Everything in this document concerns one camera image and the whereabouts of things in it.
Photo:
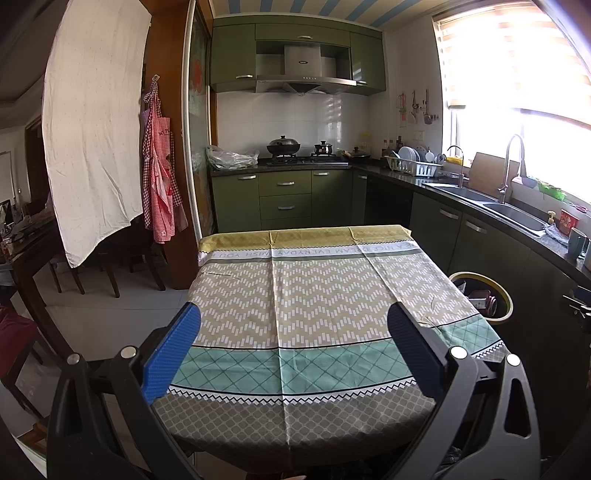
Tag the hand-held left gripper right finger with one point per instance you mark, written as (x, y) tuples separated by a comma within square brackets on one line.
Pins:
[(415, 350)]

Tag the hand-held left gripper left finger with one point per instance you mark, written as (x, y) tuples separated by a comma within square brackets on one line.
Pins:
[(171, 355)]

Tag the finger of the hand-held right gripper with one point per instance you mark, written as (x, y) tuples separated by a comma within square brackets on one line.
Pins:
[(579, 304)]

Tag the yellow-rimmed blue trash bin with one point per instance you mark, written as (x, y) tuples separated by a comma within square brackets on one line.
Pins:
[(508, 300)]

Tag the teal mug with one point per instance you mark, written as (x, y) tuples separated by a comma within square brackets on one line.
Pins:
[(576, 244)]

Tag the red box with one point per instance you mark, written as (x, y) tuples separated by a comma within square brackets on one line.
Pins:
[(570, 220)]

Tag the steel double sink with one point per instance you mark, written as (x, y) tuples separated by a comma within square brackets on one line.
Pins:
[(512, 214)]

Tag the dark wooden chair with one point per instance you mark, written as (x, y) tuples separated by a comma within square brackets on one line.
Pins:
[(134, 249)]

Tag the patterned tablecloth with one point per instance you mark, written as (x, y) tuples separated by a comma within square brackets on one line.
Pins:
[(300, 300)]

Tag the tall steel faucet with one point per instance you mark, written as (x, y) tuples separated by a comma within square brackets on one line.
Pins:
[(504, 184)]

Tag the maroon cloth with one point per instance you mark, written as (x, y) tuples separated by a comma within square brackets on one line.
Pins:
[(14, 341)]

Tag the wooden cutting board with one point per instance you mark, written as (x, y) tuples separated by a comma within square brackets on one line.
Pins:
[(485, 173)]

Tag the dark wooden dining table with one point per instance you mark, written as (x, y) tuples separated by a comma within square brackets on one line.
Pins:
[(27, 263)]

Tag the small steel faucet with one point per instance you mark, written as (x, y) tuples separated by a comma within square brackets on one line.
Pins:
[(461, 170)]

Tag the red checked apron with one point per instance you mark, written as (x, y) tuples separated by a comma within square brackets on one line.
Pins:
[(159, 175)]

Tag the white dish rack with dishes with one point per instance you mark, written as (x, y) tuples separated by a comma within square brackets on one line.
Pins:
[(415, 168)]

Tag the condiment bottles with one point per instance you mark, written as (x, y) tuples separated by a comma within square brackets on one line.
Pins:
[(392, 150)]

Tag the dark pan with lid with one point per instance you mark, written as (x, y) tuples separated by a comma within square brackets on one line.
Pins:
[(359, 154)]

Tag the green lower cabinets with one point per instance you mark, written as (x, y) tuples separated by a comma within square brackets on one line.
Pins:
[(284, 184)]

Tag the green cabinets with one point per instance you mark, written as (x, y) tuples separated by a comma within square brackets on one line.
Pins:
[(284, 184), (233, 50)]

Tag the clear plastic bag on counter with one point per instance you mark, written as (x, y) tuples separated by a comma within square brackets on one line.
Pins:
[(231, 159)]

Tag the gas stove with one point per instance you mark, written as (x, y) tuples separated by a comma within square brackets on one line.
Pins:
[(304, 161)]

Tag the small black pot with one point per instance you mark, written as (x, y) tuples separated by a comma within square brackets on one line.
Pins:
[(323, 148)]

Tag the white hanging sheet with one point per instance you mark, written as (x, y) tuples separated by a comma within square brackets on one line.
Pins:
[(92, 138)]

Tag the black wok with lid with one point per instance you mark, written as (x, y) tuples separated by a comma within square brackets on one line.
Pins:
[(283, 147)]

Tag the glass sliding door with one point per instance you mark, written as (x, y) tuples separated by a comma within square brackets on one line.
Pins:
[(198, 115)]

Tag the hanging steel utensil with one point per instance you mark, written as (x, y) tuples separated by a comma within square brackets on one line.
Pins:
[(415, 106)]

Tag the window blind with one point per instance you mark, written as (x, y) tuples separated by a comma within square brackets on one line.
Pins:
[(498, 55)]

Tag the green upper cabinets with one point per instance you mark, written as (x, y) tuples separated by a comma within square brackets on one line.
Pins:
[(233, 50)]

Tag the steel range hood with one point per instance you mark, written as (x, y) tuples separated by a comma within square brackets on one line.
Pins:
[(302, 60)]

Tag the wooden door frame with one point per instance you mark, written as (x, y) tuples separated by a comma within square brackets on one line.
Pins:
[(171, 55)]

